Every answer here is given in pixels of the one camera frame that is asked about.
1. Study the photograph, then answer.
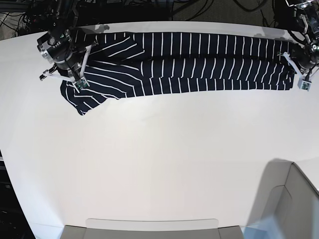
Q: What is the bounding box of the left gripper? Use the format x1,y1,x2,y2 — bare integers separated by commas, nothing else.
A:
291,42,319,75

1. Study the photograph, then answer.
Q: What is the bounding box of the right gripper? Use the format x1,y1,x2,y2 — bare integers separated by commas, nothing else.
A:
37,28,86,76

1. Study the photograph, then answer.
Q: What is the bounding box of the navy white striped T-shirt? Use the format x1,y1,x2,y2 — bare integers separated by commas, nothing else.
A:
60,30,296,115

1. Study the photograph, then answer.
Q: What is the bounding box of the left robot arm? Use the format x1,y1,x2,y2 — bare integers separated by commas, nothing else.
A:
286,0,319,77

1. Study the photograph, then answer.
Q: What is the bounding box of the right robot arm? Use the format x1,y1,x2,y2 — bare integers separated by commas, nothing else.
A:
37,0,86,82

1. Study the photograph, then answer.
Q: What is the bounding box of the grey plastic bin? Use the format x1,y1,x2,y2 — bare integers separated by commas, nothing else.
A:
242,159,319,239

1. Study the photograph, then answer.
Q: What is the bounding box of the black cable bundle left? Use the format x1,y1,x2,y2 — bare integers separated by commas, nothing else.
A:
0,0,45,40

